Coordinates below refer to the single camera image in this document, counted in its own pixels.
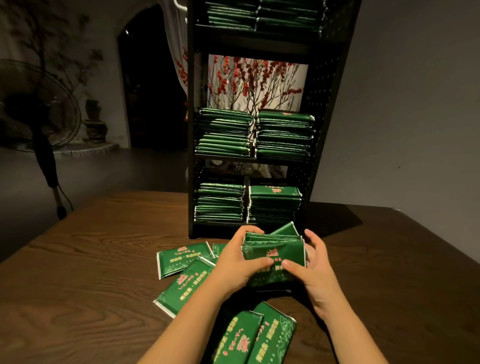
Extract black standing fan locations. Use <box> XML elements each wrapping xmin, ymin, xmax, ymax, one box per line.
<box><xmin>0</xmin><ymin>58</ymin><xmax>82</xmax><ymax>221</ymax></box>

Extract bare branched tree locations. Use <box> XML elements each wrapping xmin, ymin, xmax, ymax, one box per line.
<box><xmin>7</xmin><ymin>0</ymin><xmax>106</xmax><ymax>99</ymax></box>

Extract person's left hand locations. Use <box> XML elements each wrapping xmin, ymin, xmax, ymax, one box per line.
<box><xmin>212</xmin><ymin>225</ymin><xmax>276</xmax><ymax>298</ymax></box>

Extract white curtain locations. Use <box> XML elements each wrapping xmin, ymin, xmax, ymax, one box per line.
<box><xmin>161</xmin><ymin>0</ymin><xmax>190</xmax><ymax>95</ymax></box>

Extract person's right hand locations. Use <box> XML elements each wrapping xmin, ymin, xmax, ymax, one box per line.
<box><xmin>281</xmin><ymin>228</ymin><xmax>351</xmax><ymax>321</ymax></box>

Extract black metal shelf rack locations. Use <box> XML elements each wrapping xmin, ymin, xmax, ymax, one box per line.
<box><xmin>185</xmin><ymin>0</ymin><xmax>363</xmax><ymax>241</ymax></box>

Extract dark vase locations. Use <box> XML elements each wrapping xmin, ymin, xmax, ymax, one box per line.
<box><xmin>81</xmin><ymin>99</ymin><xmax>109</xmax><ymax>145</ymax></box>

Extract bundle of green packets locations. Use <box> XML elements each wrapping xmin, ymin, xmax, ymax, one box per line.
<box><xmin>241</xmin><ymin>221</ymin><xmax>307</xmax><ymax>288</ymax></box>

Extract red berry branches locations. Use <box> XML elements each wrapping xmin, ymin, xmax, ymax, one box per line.
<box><xmin>206</xmin><ymin>54</ymin><xmax>307</xmax><ymax>114</ymax></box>

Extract person's left forearm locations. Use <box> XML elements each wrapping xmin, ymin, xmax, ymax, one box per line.
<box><xmin>137</xmin><ymin>281</ymin><xmax>243</xmax><ymax>364</ymax></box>

